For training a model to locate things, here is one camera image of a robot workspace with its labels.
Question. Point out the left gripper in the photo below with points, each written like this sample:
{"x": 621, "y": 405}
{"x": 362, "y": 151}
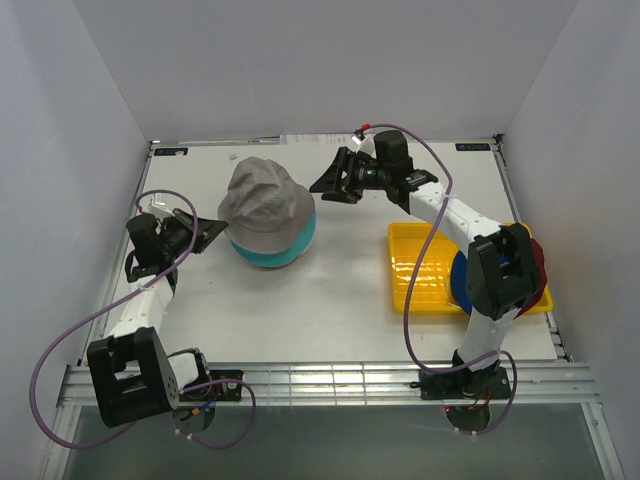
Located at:
{"x": 205, "y": 229}

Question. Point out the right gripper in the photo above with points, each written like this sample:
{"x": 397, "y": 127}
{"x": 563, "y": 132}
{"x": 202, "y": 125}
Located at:
{"x": 330, "y": 182}

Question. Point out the grey bucket hat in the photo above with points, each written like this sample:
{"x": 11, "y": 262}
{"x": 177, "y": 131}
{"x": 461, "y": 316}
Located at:
{"x": 262, "y": 196}

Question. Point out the teal bucket hat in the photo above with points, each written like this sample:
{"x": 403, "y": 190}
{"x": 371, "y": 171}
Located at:
{"x": 253, "y": 245}

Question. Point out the blue hat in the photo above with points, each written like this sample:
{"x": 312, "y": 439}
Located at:
{"x": 460, "y": 280}

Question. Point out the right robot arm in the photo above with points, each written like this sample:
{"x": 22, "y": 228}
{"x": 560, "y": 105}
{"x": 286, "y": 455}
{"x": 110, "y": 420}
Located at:
{"x": 420, "y": 194}

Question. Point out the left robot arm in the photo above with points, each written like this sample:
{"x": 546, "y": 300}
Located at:
{"x": 132, "y": 375}

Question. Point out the paper label strip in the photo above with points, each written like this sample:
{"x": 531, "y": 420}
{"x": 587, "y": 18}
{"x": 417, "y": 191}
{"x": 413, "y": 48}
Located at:
{"x": 323, "y": 139}

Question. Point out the wooden hat stand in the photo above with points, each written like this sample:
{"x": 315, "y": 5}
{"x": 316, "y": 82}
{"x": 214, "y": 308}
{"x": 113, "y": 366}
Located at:
{"x": 275, "y": 261}

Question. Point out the dark red hat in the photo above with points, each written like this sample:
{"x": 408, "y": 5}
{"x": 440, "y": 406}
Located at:
{"x": 541, "y": 278}

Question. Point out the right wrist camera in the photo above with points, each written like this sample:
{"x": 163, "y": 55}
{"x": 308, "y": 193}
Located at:
{"x": 364, "y": 141}

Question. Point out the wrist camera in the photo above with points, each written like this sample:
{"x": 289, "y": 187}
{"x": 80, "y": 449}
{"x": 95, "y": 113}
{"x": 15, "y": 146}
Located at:
{"x": 155, "y": 205}
{"x": 364, "y": 141}

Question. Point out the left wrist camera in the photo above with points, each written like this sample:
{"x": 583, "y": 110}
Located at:
{"x": 155, "y": 205}

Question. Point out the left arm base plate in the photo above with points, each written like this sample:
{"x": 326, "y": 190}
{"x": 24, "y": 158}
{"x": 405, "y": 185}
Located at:
{"x": 214, "y": 385}

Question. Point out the aluminium front rail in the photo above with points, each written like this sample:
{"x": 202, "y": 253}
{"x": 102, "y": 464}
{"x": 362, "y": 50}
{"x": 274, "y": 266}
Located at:
{"x": 388, "y": 384}

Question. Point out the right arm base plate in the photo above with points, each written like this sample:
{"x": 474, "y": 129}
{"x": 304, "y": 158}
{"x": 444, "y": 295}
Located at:
{"x": 440, "y": 387}

